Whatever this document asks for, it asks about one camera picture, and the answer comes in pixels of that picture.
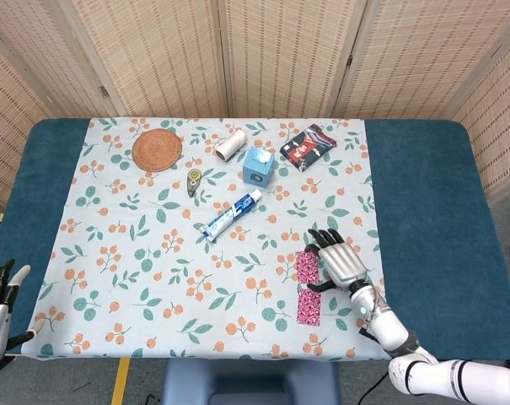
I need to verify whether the grey-blue robot torso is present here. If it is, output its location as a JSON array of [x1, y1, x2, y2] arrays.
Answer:
[[161, 359, 342, 405]]

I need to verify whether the green correction tape dispenser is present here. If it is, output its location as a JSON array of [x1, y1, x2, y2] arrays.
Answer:
[[185, 168, 201, 198]]

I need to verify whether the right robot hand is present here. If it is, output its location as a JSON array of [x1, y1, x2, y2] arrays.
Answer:
[[306, 228, 370, 294]]

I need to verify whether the black and red snack packet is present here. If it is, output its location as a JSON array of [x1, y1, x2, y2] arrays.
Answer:
[[279, 124, 338, 173]]

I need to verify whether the blue white toothpaste tube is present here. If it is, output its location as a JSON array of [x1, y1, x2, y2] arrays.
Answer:
[[199, 188, 263, 243]]

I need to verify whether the round woven rattan coaster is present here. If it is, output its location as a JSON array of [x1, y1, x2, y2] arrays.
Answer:
[[132, 129, 184, 173]]

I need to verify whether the bamboo folding screen panel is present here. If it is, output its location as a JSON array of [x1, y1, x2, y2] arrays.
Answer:
[[56, 0, 230, 119], [446, 31, 510, 203], [332, 0, 510, 122], [0, 0, 127, 119], [216, 0, 369, 119], [0, 23, 56, 212]]

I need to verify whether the cream thread roll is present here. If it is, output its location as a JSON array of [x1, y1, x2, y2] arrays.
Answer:
[[213, 128, 248, 163]]

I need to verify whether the small blue cardboard box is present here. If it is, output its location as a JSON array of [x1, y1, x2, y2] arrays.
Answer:
[[242, 147, 276, 186]]

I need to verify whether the floral leaf-print tablecloth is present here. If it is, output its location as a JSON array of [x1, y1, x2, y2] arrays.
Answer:
[[20, 116, 393, 362]]

